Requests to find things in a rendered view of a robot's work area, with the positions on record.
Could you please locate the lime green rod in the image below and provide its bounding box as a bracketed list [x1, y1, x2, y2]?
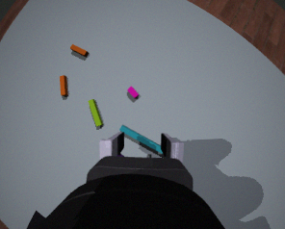
[89, 99, 103, 127]

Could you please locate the magenta rod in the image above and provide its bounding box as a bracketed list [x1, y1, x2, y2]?
[128, 87, 139, 98]

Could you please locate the orange rectangular rod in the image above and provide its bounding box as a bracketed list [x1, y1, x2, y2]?
[70, 44, 89, 57]
[60, 75, 68, 96]

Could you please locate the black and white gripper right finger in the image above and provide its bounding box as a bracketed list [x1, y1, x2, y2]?
[161, 134, 184, 164]

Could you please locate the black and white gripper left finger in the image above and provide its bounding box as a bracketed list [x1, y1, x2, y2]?
[99, 132, 124, 161]

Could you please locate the turquoise rod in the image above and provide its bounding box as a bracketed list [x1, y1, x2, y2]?
[119, 125, 163, 154]

